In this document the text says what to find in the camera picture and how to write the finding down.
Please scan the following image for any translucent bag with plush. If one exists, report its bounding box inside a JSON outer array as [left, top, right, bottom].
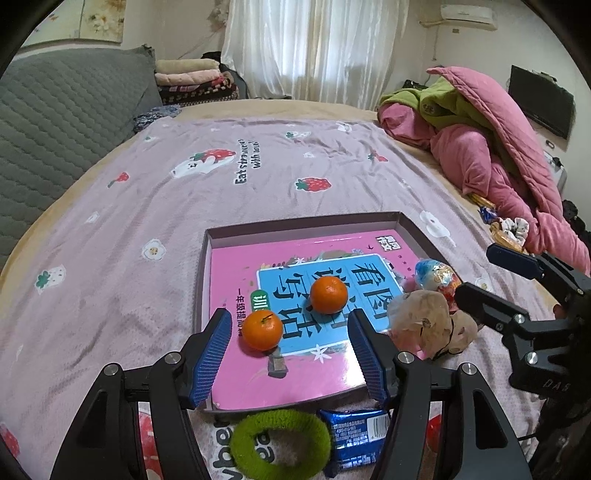
[[387, 290, 479, 360]]

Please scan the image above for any blue biscuit packet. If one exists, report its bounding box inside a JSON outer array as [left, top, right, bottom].
[[318, 409, 391, 478]]

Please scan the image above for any egg shaped snack pack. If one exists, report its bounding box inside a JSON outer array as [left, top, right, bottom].
[[415, 259, 462, 308]]

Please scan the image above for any orange tangerine plain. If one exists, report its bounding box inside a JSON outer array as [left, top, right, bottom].
[[310, 276, 349, 315]]

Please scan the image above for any green fuzzy ring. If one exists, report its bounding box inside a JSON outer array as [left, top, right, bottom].
[[228, 409, 333, 479]]

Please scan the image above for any orange tangerine with stem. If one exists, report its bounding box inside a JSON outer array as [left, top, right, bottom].
[[242, 310, 283, 352]]

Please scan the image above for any small clutter beside duvet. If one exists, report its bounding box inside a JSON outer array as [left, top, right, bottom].
[[468, 193, 529, 253]]

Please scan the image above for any pink quilted duvet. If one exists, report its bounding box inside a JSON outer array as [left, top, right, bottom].
[[378, 66, 590, 273]]

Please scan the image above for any grey cardboard box tray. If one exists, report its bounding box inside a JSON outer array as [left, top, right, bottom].
[[192, 210, 456, 414]]

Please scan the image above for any strawberry print bed sheet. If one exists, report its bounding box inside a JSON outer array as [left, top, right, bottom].
[[1, 119, 551, 479]]

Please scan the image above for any pink blue picture book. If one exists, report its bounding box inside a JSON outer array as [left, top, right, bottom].
[[208, 230, 429, 409]]

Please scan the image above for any black television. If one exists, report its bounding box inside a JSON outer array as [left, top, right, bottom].
[[508, 65, 575, 140]]

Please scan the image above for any green blanket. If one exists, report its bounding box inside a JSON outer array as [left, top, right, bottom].
[[379, 77, 493, 131]]

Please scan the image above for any white air conditioner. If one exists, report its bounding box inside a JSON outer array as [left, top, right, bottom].
[[440, 4, 498, 31]]

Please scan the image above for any white sheer curtain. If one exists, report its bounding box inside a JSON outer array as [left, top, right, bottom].
[[221, 1, 410, 110]]

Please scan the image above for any grey quilted headboard cushion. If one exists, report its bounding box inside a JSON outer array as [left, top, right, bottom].
[[1, 46, 161, 261]]

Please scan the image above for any stack of folded blankets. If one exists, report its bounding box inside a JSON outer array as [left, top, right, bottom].
[[154, 58, 245, 106]]

